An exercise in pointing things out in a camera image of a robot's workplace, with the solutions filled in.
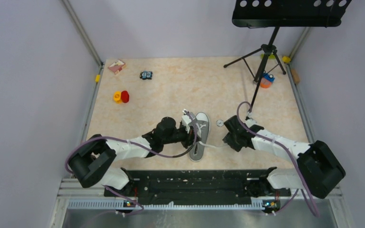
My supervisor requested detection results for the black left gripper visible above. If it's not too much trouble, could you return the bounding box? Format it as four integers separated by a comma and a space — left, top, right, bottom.
163, 123, 202, 150

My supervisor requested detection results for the grey canvas sneaker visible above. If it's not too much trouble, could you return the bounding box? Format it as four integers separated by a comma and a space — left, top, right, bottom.
189, 112, 210, 162

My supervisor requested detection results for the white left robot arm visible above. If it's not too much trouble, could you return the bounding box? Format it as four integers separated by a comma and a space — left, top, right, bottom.
65, 113, 201, 196

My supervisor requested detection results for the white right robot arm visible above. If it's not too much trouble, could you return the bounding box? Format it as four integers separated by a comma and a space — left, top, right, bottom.
223, 115, 346, 199

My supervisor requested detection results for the small round white token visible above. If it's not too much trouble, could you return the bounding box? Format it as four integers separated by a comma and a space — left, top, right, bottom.
216, 119, 224, 127

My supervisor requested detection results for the red round toy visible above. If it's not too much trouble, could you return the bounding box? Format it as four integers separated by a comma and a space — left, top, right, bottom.
121, 90, 130, 103

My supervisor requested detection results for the small black blue toy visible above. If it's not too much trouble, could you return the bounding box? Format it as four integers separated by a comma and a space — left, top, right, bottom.
140, 71, 153, 80

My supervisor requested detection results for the yellow round toy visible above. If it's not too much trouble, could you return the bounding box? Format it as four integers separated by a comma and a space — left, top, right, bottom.
113, 91, 123, 104

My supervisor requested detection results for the orange blue toy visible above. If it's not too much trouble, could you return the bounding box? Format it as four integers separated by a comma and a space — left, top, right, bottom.
260, 73, 275, 89

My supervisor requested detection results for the pink and white box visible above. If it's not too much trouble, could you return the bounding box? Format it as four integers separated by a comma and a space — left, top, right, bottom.
108, 59, 126, 75

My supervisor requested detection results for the yellow corner clip right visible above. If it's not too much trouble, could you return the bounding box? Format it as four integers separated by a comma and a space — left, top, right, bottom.
282, 56, 291, 64

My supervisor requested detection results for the black music stand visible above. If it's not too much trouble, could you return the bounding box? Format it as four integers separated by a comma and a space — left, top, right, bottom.
224, 0, 351, 108

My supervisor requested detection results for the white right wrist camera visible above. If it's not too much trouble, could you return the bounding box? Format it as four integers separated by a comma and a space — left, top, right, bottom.
245, 113, 257, 128

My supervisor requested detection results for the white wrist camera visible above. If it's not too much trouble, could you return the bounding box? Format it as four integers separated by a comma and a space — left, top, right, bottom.
245, 113, 257, 128
182, 109, 196, 133

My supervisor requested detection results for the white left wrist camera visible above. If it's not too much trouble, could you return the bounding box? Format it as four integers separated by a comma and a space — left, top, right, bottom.
182, 109, 196, 133

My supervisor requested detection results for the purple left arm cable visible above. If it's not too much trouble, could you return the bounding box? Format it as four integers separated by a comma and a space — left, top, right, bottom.
65, 113, 200, 217

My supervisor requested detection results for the white slotted cable duct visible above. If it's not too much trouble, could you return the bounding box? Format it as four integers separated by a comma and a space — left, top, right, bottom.
67, 199, 265, 210

